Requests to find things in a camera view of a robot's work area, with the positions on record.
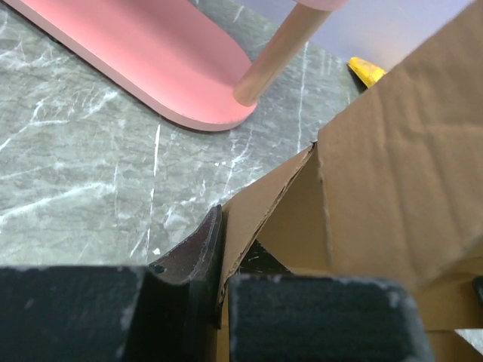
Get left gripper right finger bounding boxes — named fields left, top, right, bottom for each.
left=228, top=242, right=435, bottom=361

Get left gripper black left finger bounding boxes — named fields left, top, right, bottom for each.
left=1, top=206, right=223, bottom=361

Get brown cardboard box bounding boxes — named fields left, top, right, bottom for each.
left=220, top=1, right=482, bottom=361

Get pink three-tier shelf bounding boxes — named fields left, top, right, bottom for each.
left=8, top=0, right=343, bottom=132

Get yellow Lays chips bag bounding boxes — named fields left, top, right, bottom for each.
left=347, top=57, right=386, bottom=88

